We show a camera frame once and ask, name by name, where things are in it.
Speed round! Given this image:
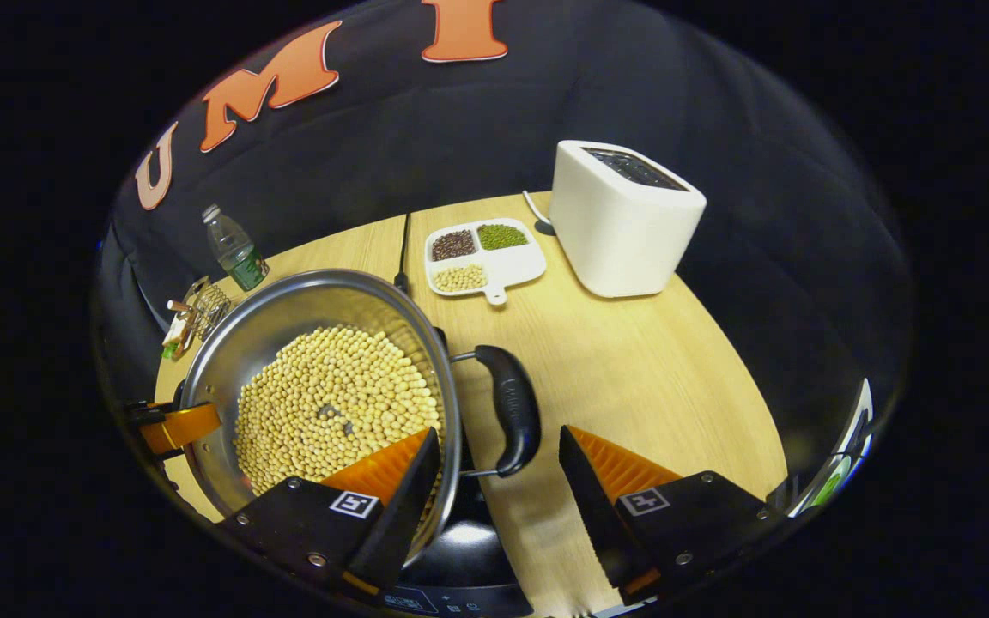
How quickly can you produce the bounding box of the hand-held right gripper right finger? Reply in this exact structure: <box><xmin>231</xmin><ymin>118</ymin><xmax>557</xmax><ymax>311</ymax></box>
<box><xmin>557</xmin><ymin>424</ymin><xmax>786</xmax><ymax>607</ymax></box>

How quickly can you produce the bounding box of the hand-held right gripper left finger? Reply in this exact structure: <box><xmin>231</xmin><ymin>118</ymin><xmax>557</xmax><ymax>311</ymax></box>
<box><xmin>220</xmin><ymin>427</ymin><xmax>444</xmax><ymax>599</ymax></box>

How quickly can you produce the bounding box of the black induction cooktop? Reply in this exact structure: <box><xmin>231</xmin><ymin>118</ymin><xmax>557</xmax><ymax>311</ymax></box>
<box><xmin>370</xmin><ymin>446</ymin><xmax>540</xmax><ymax>618</ymax></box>

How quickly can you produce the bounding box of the steel pot with black handle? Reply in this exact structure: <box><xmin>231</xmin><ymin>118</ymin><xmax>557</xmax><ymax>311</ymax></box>
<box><xmin>179</xmin><ymin>269</ymin><xmax>543</xmax><ymax>567</ymax></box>

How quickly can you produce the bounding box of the sandwich with lettuce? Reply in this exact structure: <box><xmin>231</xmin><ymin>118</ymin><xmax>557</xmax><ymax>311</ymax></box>
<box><xmin>161</xmin><ymin>313</ymin><xmax>196</xmax><ymax>361</ymax></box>

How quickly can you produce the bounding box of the pile of soybeans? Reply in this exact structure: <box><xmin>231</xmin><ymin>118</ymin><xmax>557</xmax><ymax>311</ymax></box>
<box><xmin>233</xmin><ymin>324</ymin><xmax>446</xmax><ymax>497</ymax></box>

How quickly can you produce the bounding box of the clear plastic water bottle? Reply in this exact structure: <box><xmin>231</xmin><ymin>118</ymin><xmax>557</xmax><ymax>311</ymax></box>
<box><xmin>201</xmin><ymin>203</ymin><xmax>270</xmax><ymax>291</ymax></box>

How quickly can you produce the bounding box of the white divided dish of beans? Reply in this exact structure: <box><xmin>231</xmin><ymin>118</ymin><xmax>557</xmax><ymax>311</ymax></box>
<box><xmin>424</xmin><ymin>217</ymin><xmax>547</xmax><ymax>306</ymax></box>

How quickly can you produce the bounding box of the white toaster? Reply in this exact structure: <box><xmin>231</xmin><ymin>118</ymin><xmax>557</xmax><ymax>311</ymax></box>
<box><xmin>550</xmin><ymin>140</ymin><xmax>707</xmax><ymax>299</ymax></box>

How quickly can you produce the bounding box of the metal wire basket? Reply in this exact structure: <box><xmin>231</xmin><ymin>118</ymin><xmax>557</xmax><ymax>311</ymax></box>
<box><xmin>181</xmin><ymin>276</ymin><xmax>234</xmax><ymax>344</ymax></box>

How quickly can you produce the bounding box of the black power cable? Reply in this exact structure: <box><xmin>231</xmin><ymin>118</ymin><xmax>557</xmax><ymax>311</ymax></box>
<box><xmin>393</xmin><ymin>213</ymin><xmax>415</xmax><ymax>294</ymax></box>

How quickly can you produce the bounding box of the white toaster cable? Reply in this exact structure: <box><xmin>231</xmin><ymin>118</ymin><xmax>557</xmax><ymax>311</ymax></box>
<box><xmin>522</xmin><ymin>190</ymin><xmax>557</xmax><ymax>237</ymax></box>

